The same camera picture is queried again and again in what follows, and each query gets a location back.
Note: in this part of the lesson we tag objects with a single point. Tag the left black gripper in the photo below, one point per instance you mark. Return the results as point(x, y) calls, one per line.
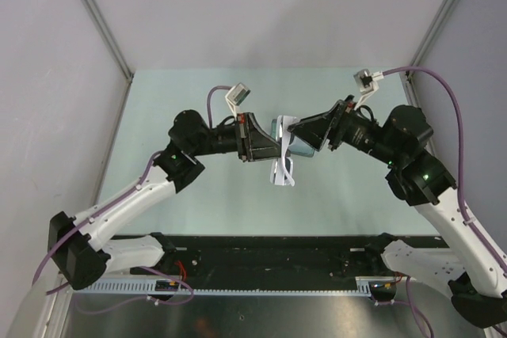
point(252, 143)

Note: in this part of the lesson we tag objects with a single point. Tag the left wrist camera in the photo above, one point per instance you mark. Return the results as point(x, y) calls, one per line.
point(235, 96)

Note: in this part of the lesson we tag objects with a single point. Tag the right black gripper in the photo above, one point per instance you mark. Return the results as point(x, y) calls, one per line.
point(336, 123)

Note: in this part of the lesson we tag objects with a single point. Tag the aluminium frame post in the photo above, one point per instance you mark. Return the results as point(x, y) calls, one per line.
point(435, 29)
point(108, 38)

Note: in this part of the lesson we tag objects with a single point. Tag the right aluminium frame post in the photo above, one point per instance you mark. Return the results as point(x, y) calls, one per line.
point(435, 29)

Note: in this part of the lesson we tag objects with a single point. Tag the grey glasses case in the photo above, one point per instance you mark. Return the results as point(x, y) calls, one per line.
point(296, 146)

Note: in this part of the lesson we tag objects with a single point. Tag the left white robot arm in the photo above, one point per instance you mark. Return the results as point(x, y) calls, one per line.
point(81, 246)

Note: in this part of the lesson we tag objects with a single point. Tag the white frame sunglasses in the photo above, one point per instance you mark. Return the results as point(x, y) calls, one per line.
point(281, 172)

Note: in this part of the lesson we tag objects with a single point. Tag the left aluminium frame post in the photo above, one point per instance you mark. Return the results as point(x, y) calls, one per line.
point(108, 38)

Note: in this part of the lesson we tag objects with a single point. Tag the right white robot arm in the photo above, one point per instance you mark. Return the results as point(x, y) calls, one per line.
point(476, 284)

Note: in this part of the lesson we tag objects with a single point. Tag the grey slotted cable duct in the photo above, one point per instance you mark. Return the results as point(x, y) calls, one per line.
point(362, 287)

